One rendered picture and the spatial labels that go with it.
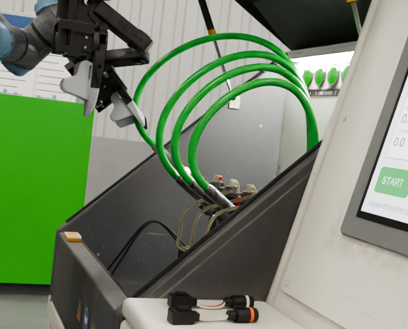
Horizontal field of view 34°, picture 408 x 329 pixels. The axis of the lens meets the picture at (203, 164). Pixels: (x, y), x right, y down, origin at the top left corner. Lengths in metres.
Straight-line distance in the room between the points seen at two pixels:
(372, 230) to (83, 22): 0.57
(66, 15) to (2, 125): 3.35
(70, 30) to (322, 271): 0.55
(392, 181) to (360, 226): 0.07
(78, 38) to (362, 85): 0.46
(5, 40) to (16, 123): 3.12
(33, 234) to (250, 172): 3.00
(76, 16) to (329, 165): 0.48
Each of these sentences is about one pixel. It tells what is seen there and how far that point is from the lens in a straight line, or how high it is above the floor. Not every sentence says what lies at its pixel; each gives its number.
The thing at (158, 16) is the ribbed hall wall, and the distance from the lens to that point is 7.88.
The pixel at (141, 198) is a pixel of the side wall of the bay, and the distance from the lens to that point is 1.64.
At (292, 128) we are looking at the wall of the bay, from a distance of 1.70.
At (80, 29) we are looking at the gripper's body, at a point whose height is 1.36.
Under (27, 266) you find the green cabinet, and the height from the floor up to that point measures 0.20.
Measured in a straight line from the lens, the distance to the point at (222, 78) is 1.17.
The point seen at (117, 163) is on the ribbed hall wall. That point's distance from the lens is 7.73.
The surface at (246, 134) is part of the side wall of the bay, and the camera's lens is 1.71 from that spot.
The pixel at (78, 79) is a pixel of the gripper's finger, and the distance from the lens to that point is 1.14.
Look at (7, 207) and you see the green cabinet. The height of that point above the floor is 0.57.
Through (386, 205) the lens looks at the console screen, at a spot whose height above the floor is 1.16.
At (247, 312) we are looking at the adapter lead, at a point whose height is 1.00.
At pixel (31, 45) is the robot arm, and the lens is 1.48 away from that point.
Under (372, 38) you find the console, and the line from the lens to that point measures 1.04.
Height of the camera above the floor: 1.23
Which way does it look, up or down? 3 degrees down
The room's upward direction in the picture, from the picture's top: 7 degrees clockwise
